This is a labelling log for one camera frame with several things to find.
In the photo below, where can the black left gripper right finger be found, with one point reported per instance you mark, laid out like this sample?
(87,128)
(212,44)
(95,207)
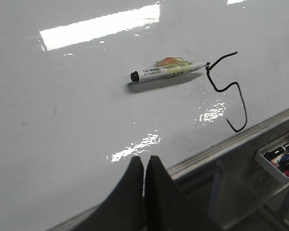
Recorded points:
(166,206)

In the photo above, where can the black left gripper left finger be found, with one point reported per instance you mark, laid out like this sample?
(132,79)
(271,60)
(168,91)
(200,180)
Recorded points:
(121,210)

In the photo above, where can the white taped whiteboard marker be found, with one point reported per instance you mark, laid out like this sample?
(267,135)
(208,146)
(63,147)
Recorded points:
(166,68)

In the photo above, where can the black deli marker in tray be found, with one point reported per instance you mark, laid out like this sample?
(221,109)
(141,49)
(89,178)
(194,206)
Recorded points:
(276,152)

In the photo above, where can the white marker tray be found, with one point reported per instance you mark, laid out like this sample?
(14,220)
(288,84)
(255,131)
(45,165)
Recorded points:
(277,172)

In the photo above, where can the blue marker in tray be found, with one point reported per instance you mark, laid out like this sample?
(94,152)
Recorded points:
(281,158)

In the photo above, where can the white whiteboard with metal frame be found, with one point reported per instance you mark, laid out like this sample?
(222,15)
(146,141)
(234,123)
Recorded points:
(71,118)

